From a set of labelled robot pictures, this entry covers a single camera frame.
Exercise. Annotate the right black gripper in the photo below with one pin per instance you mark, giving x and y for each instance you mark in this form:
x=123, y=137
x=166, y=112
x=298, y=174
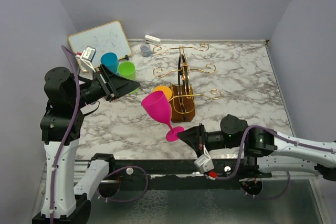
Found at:
x=195, y=137

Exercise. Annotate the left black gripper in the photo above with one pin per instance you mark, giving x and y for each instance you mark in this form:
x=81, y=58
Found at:
x=114, y=85

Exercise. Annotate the green plastic wine glass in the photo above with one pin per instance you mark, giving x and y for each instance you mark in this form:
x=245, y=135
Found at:
x=127, y=70

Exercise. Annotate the blue plastic wine glass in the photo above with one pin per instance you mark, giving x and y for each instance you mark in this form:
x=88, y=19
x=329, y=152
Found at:
x=111, y=61

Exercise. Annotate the magenta plastic wine glass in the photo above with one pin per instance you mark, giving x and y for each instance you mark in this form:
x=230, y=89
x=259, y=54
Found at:
x=159, y=109

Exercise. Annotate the yellow plastic wine glass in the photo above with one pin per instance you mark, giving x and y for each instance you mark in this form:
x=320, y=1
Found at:
x=165, y=89

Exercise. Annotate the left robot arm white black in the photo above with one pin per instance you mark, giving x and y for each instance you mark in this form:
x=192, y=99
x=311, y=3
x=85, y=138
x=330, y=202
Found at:
x=66, y=201

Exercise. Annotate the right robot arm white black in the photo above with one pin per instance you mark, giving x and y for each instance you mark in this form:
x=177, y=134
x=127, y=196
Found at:
x=260, y=150

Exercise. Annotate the white whiteboard eraser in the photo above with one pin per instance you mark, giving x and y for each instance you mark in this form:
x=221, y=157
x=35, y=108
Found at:
x=152, y=40

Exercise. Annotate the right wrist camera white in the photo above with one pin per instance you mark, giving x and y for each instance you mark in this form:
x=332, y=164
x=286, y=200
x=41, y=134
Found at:
x=204, y=165

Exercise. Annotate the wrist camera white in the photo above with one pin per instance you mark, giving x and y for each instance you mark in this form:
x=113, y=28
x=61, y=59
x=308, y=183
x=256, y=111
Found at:
x=204, y=165
x=85, y=59

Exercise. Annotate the gold wire wine glass rack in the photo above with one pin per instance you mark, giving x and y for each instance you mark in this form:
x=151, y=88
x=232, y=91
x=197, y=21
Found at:
x=182, y=99

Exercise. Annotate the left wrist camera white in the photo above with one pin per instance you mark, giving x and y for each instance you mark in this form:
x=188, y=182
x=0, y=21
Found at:
x=85, y=59

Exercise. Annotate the small whiteboard gold frame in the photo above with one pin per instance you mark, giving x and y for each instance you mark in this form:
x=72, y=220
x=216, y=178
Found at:
x=109, y=37

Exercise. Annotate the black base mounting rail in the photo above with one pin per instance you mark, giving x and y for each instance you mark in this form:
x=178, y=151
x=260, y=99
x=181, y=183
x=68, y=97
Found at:
x=169, y=174

